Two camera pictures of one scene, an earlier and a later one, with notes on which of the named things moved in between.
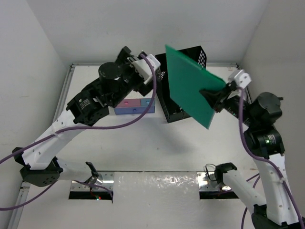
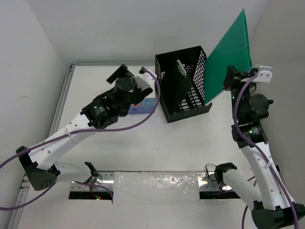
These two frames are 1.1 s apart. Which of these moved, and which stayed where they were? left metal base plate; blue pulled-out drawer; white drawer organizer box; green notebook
Moved: green notebook
Stayed: left metal base plate; blue pulled-out drawer; white drawer organizer box
